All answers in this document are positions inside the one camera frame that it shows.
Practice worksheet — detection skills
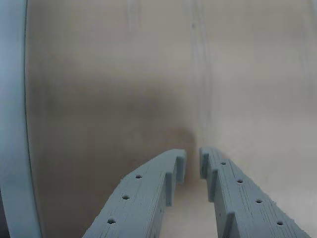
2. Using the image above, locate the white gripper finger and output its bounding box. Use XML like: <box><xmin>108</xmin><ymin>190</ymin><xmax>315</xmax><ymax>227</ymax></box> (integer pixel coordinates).
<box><xmin>83</xmin><ymin>149</ymin><xmax>187</xmax><ymax>238</ymax></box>
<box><xmin>200</xmin><ymin>146</ymin><xmax>313</xmax><ymax>238</ymax></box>

